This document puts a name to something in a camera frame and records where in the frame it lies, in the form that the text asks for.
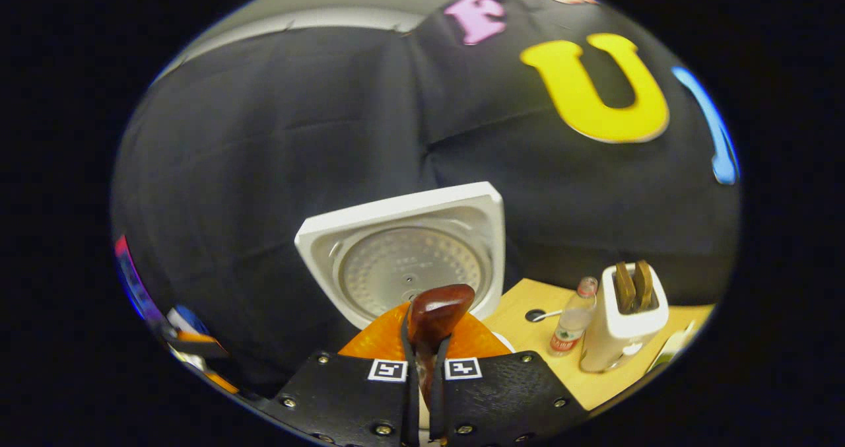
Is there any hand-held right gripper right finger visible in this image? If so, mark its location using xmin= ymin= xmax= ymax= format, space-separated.
xmin=429 ymin=310 xmax=588 ymax=444

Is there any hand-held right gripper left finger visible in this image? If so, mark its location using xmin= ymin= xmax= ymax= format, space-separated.
xmin=257 ymin=302 xmax=421 ymax=447

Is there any brown wooden spoon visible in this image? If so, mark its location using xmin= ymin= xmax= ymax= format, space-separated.
xmin=406 ymin=285 xmax=476 ymax=408

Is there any white rice cooker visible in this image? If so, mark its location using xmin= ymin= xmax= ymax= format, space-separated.
xmin=294 ymin=182 xmax=517 ymax=353

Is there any clear plastic water bottle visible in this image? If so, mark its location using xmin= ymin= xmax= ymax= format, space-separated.
xmin=549 ymin=277 xmax=599 ymax=358

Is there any white toaster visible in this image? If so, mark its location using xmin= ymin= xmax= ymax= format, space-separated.
xmin=580 ymin=262 xmax=669 ymax=374

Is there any brown toast slice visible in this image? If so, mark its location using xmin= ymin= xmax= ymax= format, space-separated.
xmin=634 ymin=260 xmax=655 ymax=310
xmin=615 ymin=263 xmax=637 ymax=314

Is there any black backdrop cloth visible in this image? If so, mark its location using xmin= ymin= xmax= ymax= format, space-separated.
xmin=112 ymin=0 xmax=740 ymax=401

